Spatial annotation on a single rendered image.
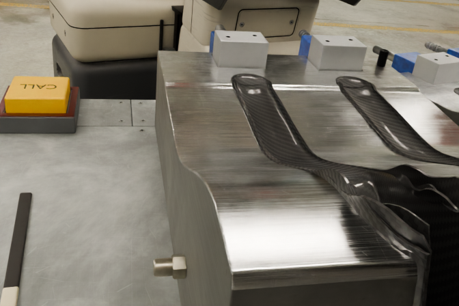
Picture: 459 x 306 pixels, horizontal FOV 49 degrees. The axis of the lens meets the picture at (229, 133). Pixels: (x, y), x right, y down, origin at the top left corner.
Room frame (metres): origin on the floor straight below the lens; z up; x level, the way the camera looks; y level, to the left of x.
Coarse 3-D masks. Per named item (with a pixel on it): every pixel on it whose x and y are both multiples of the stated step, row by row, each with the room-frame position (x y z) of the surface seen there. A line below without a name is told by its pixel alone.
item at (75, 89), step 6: (6, 90) 0.51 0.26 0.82; (72, 90) 0.53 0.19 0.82; (78, 90) 0.53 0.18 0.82; (72, 96) 0.51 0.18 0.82; (72, 102) 0.50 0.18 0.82; (0, 108) 0.46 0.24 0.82; (72, 108) 0.48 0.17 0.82; (0, 114) 0.45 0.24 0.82; (6, 114) 0.45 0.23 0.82; (12, 114) 0.45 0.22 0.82; (18, 114) 0.45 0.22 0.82; (24, 114) 0.46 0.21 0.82; (30, 114) 0.46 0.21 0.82; (36, 114) 0.46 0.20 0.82; (42, 114) 0.46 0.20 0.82; (48, 114) 0.46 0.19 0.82; (54, 114) 0.46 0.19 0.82; (60, 114) 0.46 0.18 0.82; (66, 114) 0.47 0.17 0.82; (72, 114) 0.47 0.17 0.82
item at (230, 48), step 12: (216, 36) 0.50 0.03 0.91; (228, 36) 0.50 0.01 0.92; (240, 36) 0.50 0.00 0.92; (252, 36) 0.50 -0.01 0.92; (216, 48) 0.49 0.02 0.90; (228, 48) 0.48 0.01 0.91; (240, 48) 0.48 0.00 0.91; (252, 48) 0.48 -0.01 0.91; (264, 48) 0.49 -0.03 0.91; (216, 60) 0.49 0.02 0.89; (228, 60) 0.48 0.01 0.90; (240, 60) 0.48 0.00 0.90; (252, 60) 0.49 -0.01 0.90; (264, 60) 0.49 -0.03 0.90
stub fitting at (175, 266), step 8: (176, 256) 0.24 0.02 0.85; (184, 256) 0.24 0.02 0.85; (160, 264) 0.24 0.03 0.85; (168, 264) 0.24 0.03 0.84; (176, 264) 0.24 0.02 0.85; (184, 264) 0.24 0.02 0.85; (160, 272) 0.23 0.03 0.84; (168, 272) 0.23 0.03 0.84; (176, 272) 0.23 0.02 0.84; (184, 272) 0.24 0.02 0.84
